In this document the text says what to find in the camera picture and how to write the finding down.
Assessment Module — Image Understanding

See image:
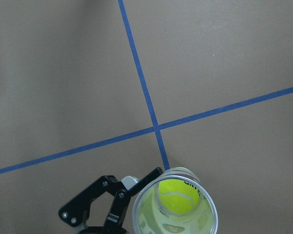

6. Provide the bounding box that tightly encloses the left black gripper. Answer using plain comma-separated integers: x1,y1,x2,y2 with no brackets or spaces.
58,167,163,234

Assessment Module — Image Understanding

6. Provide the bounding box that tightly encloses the yellow Wilson tennis ball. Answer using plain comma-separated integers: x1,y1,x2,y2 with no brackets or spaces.
156,179,201,215

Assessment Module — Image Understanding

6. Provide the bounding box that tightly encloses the white tennis ball can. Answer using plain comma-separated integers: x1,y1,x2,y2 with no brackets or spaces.
132,167,218,234

